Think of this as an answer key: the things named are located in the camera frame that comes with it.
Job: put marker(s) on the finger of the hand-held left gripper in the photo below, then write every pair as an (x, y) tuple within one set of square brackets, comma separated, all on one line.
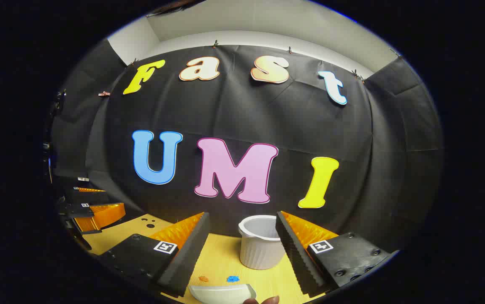
[(90, 197), (103, 217)]

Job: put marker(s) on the wooden desktop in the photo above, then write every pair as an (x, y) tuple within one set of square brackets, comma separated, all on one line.
[(221, 261)]

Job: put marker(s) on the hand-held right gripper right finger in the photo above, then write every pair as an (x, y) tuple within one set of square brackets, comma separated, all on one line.
[(299, 257)]

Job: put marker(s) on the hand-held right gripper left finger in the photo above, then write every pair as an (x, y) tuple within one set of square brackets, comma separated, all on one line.
[(187, 261)]

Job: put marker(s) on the grey plastic dustpan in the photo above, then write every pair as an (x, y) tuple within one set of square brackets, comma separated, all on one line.
[(221, 294)]

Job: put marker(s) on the black backdrop cloth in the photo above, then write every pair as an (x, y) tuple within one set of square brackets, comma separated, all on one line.
[(225, 114)]

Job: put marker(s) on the white ribbed garbage bin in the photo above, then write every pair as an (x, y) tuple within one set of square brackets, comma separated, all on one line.
[(259, 253)]

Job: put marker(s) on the blue paper trash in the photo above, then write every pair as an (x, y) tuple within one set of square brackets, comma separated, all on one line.
[(233, 279)]

